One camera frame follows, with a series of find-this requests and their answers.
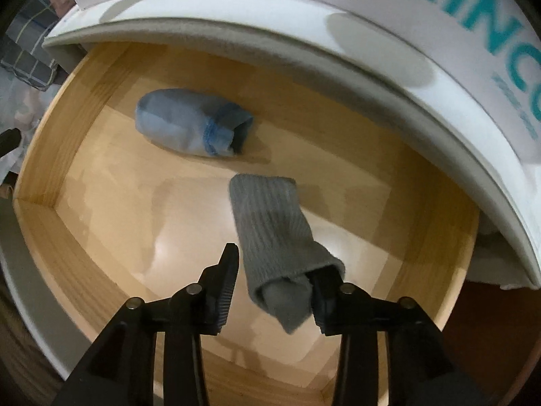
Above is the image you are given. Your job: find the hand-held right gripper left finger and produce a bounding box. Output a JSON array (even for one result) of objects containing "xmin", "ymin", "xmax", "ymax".
[{"xmin": 63, "ymin": 243, "xmax": 241, "ymax": 406}]

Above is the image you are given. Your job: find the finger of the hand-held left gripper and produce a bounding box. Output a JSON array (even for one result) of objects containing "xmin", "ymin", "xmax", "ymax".
[{"xmin": 0, "ymin": 128, "xmax": 22, "ymax": 157}]

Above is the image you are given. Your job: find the light blue rolled sock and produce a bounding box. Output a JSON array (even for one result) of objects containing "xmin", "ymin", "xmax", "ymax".
[{"xmin": 134, "ymin": 88, "xmax": 255, "ymax": 157}]

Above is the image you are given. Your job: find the grey plaid cloth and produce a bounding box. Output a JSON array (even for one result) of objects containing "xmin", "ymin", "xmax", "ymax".
[{"xmin": 0, "ymin": 0, "xmax": 60, "ymax": 91}]

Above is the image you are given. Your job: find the wooden drawer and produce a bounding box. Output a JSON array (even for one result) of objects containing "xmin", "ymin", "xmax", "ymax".
[{"xmin": 0, "ymin": 40, "xmax": 480, "ymax": 406}]

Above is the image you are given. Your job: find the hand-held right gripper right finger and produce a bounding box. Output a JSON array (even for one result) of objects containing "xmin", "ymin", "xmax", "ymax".
[{"xmin": 310, "ymin": 268, "xmax": 478, "ymax": 406}]

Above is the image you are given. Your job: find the grey ribbed sock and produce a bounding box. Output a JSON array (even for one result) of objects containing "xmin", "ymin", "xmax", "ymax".
[{"xmin": 228, "ymin": 173, "xmax": 346, "ymax": 335}]

